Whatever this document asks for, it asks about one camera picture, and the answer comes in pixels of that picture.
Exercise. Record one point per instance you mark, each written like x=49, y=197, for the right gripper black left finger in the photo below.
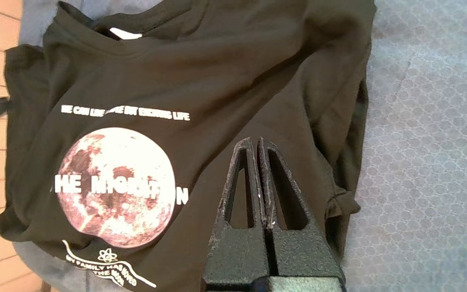
x=237, y=255

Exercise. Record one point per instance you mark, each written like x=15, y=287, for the blue bed sheet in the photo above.
x=428, y=162

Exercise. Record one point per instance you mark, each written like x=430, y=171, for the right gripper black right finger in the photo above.
x=302, y=255

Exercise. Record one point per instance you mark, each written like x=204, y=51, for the black printed t-shirt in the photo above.
x=217, y=81

